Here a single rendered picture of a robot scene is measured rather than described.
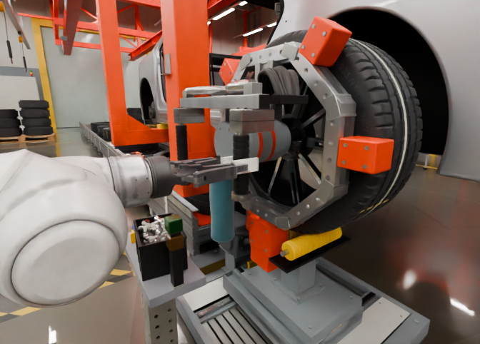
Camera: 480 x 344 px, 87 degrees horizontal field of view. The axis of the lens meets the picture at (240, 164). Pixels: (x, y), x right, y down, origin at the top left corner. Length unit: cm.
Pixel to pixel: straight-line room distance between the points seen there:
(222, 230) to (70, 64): 1302
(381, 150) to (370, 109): 12
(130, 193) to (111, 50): 275
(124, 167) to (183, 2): 95
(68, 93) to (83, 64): 139
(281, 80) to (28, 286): 53
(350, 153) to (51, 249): 55
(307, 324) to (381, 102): 75
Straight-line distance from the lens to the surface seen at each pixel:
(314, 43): 70
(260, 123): 55
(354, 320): 125
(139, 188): 44
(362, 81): 70
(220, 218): 90
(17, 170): 28
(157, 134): 319
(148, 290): 84
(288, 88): 59
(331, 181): 66
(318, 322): 107
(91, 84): 1364
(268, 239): 88
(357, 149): 61
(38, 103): 888
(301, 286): 113
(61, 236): 23
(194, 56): 124
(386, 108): 71
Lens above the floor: 96
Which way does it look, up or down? 13 degrees down
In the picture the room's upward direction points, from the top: straight up
